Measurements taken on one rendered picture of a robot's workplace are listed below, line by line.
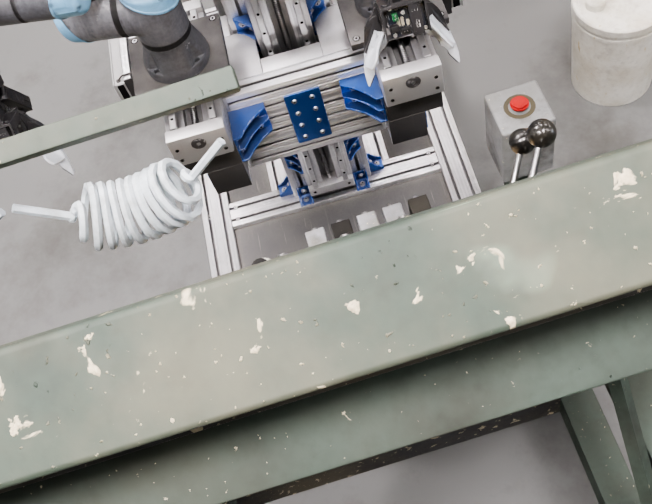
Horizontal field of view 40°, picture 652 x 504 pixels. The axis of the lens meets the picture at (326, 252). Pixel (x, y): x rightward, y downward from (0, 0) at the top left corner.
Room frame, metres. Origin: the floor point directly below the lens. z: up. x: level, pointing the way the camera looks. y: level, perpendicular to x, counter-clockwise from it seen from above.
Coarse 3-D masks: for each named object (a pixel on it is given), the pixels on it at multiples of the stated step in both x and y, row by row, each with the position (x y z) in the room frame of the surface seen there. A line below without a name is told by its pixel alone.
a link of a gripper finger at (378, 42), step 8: (376, 32) 1.01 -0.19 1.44; (376, 40) 1.01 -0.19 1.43; (384, 40) 1.01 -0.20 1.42; (368, 48) 1.01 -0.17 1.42; (376, 48) 0.99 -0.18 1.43; (368, 56) 1.00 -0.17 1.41; (376, 56) 0.97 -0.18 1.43; (368, 64) 0.99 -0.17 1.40; (376, 64) 0.99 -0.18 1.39; (368, 72) 0.99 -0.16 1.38; (368, 80) 0.98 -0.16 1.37
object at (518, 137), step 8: (520, 128) 0.74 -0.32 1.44; (512, 136) 0.73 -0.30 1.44; (520, 136) 0.72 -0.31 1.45; (512, 144) 0.72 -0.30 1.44; (520, 144) 0.71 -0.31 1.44; (528, 144) 0.71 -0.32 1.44; (520, 152) 0.71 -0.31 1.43; (528, 152) 0.71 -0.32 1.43; (520, 160) 0.70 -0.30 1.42; (512, 176) 0.69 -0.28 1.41
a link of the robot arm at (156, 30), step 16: (112, 0) 1.53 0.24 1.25; (128, 0) 1.50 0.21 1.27; (144, 0) 1.49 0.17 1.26; (160, 0) 1.49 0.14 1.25; (176, 0) 1.51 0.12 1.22; (112, 16) 1.51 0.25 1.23; (128, 16) 1.50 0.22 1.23; (144, 16) 1.48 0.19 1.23; (160, 16) 1.48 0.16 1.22; (176, 16) 1.50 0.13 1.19; (128, 32) 1.50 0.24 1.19; (144, 32) 1.49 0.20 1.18; (160, 32) 1.48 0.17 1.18; (176, 32) 1.49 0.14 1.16
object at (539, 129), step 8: (536, 120) 0.67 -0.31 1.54; (544, 120) 0.66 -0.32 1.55; (528, 128) 0.66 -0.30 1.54; (536, 128) 0.66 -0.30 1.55; (544, 128) 0.65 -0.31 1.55; (552, 128) 0.65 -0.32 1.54; (528, 136) 0.66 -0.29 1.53; (536, 136) 0.65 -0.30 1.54; (544, 136) 0.64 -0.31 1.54; (552, 136) 0.64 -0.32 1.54; (536, 144) 0.64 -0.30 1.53; (544, 144) 0.64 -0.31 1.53; (536, 152) 0.64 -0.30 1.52; (536, 160) 0.63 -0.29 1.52; (536, 168) 0.62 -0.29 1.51; (528, 176) 0.62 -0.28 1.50
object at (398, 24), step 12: (384, 0) 1.02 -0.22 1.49; (396, 0) 0.99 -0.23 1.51; (408, 0) 0.98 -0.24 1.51; (420, 0) 0.97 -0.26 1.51; (384, 12) 0.99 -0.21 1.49; (396, 12) 0.99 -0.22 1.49; (408, 12) 0.98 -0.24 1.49; (420, 12) 0.97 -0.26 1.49; (384, 24) 0.97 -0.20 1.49; (396, 24) 0.98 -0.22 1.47; (408, 24) 0.97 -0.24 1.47; (420, 24) 0.96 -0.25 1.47; (396, 36) 0.97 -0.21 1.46
